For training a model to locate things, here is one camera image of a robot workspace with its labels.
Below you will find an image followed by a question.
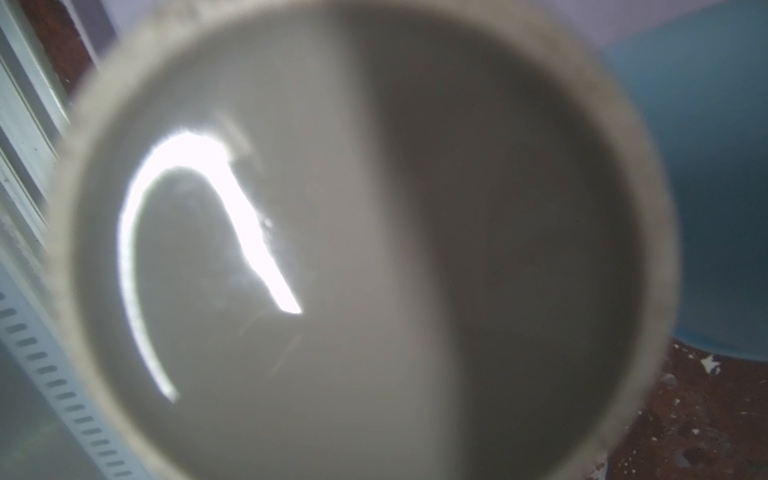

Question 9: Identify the white slotted vent strip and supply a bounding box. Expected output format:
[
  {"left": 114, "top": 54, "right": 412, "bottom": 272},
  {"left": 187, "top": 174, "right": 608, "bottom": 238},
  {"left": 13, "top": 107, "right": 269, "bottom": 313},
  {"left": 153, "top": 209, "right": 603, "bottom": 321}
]
[{"left": 1, "top": 266, "right": 151, "bottom": 479}]

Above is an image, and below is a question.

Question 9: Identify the aluminium front rail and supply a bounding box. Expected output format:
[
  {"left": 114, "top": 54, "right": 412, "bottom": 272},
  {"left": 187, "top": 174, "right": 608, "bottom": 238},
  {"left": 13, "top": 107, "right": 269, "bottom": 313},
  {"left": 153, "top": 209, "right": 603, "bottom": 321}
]
[{"left": 0, "top": 0, "right": 73, "bottom": 241}]

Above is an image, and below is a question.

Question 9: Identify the light blue mug front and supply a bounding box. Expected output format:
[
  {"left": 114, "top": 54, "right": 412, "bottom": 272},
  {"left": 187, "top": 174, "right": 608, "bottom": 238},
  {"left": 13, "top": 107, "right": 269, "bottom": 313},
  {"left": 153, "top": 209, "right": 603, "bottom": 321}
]
[{"left": 603, "top": 1, "right": 767, "bottom": 361}]

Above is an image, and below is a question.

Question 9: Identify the lilac rectangular tray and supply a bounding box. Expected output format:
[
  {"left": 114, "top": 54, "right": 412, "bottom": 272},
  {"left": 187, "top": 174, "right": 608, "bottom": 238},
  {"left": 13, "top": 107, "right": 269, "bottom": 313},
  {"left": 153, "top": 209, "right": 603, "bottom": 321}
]
[{"left": 102, "top": 0, "right": 716, "bottom": 47}]

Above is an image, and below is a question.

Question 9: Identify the grey mug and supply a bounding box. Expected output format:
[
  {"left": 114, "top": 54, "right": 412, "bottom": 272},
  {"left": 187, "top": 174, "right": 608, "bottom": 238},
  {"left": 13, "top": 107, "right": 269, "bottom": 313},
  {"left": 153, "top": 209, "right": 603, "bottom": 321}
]
[{"left": 46, "top": 1, "right": 679, "bottom": 479}]

